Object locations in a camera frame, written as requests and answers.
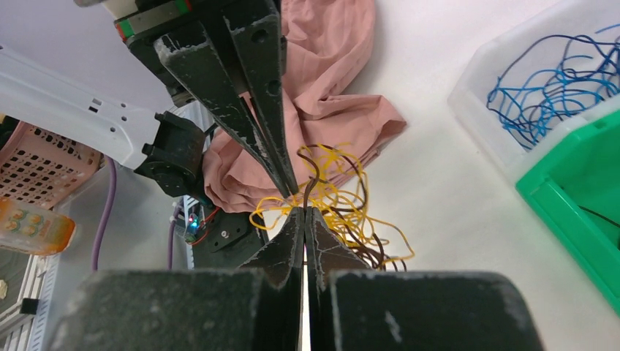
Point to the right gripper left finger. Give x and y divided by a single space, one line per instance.
256 306

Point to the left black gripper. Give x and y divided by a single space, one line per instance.
229 56

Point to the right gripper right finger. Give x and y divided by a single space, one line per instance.
352 307

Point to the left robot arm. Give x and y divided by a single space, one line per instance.
101 73

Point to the pink cloth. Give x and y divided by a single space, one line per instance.
328 44

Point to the pink perforated basket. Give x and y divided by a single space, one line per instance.
42 168

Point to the orange plastic package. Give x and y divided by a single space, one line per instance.
29 229

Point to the green plastic bin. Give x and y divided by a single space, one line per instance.
574 190

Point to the clear plastic bin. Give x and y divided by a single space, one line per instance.
524 91

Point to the white cable duct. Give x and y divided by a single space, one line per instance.
27 284

